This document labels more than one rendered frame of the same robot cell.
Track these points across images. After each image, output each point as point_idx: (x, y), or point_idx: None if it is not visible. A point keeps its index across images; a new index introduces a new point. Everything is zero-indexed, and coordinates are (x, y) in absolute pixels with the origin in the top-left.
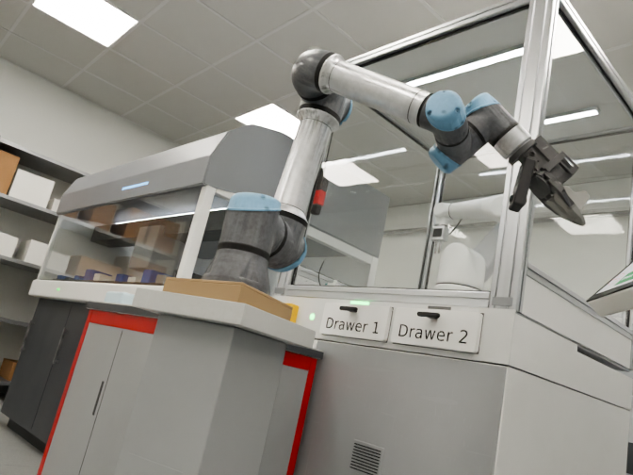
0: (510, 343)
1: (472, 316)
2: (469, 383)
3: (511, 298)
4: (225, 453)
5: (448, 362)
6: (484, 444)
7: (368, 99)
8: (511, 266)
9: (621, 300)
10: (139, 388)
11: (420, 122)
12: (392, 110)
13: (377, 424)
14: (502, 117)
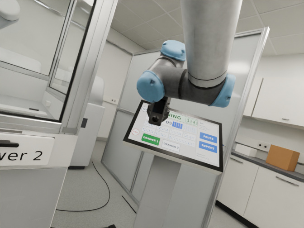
0: (71, 154)
1: (47, 141)
2: (37, 182)
3: (76, 129)
4: None
5: (17, 172)
6: (46, 211)
7: (218, 24)
8: (79, 109)
9: (147, 150)
10: None
11: (208, 90)
12: (210, 63)
13: None
14: None
